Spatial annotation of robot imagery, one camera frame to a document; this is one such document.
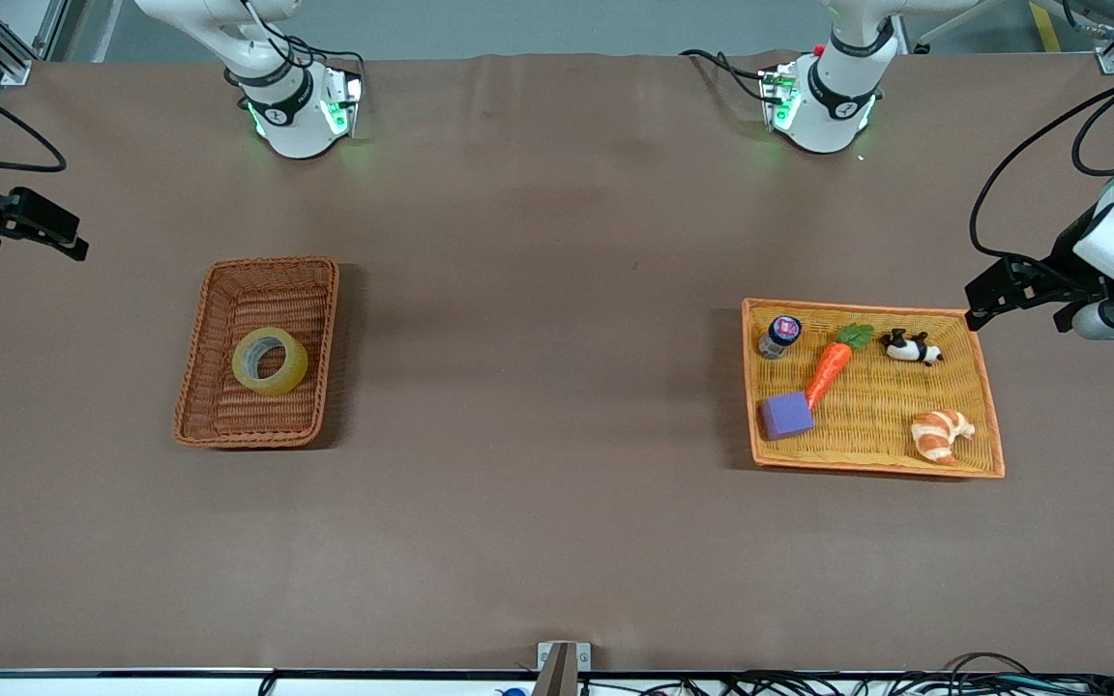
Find metal mounting bracket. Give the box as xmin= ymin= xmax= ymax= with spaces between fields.
xmin=536 ymin=641 xmax=593 ymax=696

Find brown table cloth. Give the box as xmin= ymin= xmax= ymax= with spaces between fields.
xmin=0 ymin=53 xmax=1114 ymax=675

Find yellow wicker basket orange rim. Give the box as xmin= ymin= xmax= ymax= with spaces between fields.
xmin=742 ymin=298 xmax=1006 ymax=479

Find grey arm base connector box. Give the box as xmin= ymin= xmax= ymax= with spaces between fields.
xmin=758 ymin=60 xmax=802 ymax=131
xmin=323 ymin=70 xmax=365 ymax=138

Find toy croissant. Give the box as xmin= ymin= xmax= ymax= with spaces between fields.
xmin=910 ymin=408 xmax=977 ymax=467

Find black cable bundle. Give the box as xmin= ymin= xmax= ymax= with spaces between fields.
xmin=576 ymin=652 xmax=1114 ymax=696

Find black left arm base cable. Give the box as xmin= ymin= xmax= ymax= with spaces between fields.
xmin=681 ymin=48 xmax=778 ymax=102

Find black arm base cable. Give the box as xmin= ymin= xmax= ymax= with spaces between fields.
xmin=681 ymin=48 xmax=778 ymax=102
xmin=228 ymin=24 xmax=367 ymax=112

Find small bottle blue cap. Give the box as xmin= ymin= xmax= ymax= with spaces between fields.
xmin=758 ymin=315 xmax=803 ymax=361

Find brown wicker basket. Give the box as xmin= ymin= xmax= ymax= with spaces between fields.
xmin=173 ymin=255 xmax=340 ymax=450

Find clear yellowish tape roll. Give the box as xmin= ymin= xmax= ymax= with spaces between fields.
xmin=231 ymin=327 xmax=309 ymax=396

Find purple foam cube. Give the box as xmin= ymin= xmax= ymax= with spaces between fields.
xmin=759 ymin=391 xmax=816 ymax=442

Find toy carrot green leaves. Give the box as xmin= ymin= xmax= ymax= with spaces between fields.
xmin=805 ymin=323 xmax=875 ymax=412

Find toy panda figurine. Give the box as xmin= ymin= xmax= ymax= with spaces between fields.
xmin=880 ymin=329 xmax=945 ymax=367

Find black right arm base cable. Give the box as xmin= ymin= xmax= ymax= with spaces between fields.
xmin=228 ymin=24 xmax=367 ymax=112

